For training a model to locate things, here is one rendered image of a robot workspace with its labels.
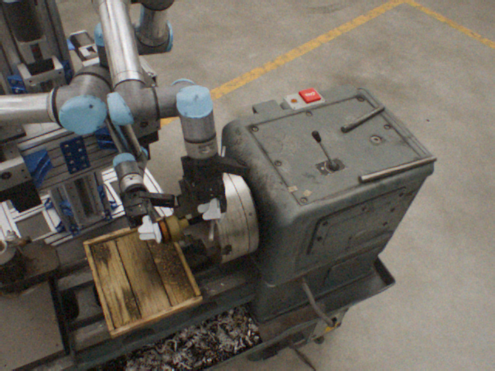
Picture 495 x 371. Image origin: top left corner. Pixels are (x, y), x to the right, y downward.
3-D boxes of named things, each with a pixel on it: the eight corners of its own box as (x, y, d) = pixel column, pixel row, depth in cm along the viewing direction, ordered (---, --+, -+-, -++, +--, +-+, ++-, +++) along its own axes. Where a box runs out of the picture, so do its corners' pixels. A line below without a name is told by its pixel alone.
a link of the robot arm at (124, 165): (135, 165, 159) (132, 148, 152) (144, 187, 153) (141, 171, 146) (113, 170, 156) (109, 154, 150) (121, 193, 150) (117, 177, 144)
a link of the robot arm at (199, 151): (209, 126, 107) (223, 139, 100) (211, 142, 109) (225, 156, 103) (179, 134, 104) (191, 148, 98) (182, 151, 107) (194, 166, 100)
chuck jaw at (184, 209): (206, 204, 146) (197, 169, 143) (211, 207, 141) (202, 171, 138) (174, 215, 142) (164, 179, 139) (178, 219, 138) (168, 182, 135)
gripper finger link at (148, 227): (143, 247, 133) (134, 223, 138) (162, 240, 134) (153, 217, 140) (142, 241, 130) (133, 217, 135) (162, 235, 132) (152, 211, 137)
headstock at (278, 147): (337, 148, 199) (361, 76, 169) (404, 231, 173) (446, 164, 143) (214, 188, 179) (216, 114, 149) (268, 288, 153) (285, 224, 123)
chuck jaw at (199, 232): (214, 216, 141) (230, 242, 133) (215, 226, 144) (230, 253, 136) (181, 227, 137) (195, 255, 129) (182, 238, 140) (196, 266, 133)
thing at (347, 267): (304, 250, 266) (337, 148, 199) (348, 321, 240) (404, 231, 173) (210, 287, 246) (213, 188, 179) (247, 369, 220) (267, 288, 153)
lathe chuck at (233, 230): (207, 196, 167) (212, 143, 141) (242, 270, 152) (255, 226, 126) (184, 204, 164) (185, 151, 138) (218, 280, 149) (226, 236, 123)
